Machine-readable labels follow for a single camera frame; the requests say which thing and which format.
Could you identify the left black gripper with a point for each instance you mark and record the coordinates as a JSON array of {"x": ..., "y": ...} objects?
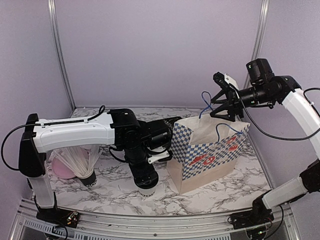
[{"x": 149, "y": 171}]

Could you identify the blue checkered paper bag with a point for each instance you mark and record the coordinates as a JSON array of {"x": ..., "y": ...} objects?
[{"x": 204, "y": 149}]

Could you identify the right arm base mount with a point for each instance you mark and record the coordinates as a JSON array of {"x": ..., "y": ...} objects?
[{"x": 258, "y": 215}]

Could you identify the aluminium front rail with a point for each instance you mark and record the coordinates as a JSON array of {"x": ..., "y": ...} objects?
[{"x": 104, "y": 226}]

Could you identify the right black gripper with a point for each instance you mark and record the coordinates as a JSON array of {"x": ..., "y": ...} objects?
[{"x": 233, "y": 99}]

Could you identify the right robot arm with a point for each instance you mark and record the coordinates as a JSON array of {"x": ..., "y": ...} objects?
[{"x": 267, "y": 89}]

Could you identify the pink round plate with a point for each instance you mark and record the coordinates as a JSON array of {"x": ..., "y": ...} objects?
[{"x": 65, "y": 167}]

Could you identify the black floral square plate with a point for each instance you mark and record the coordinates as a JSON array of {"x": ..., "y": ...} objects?
[{"x": 166, "y": 122}]

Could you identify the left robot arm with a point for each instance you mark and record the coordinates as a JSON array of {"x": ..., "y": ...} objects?
[{"x": 143, "y": 143}]

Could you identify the white paper cup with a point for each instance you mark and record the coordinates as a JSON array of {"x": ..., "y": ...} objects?
[{"x": 148, "y": 192}]

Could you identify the black cup holding straws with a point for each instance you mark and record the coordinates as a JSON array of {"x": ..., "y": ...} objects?
[{"x": 89, "y": 179}]

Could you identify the left aluminium frame post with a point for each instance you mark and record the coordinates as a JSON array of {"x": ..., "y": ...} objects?
[{"x": 59, "y": 53}]

